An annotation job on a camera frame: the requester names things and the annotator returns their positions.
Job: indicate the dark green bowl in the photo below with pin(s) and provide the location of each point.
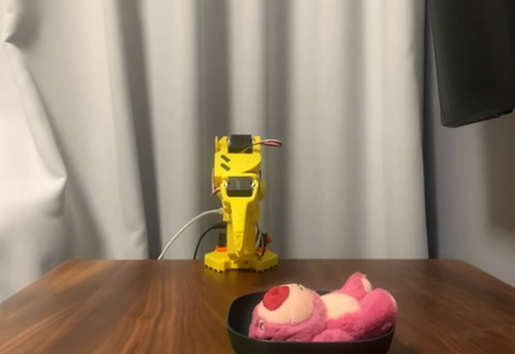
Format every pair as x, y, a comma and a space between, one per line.
306, 348

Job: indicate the white pleated curtain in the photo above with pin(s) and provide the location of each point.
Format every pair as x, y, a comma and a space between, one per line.
342, 88

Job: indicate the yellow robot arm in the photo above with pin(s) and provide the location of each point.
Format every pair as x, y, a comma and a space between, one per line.
240, 163

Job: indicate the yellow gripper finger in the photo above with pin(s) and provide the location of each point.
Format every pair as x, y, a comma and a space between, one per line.
240, 221
254, 229

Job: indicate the black monitor corner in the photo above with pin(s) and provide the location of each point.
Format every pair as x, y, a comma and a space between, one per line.
470, 48

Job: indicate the pink strawberry bear plush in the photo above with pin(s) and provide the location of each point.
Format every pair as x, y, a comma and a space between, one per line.
342, 314

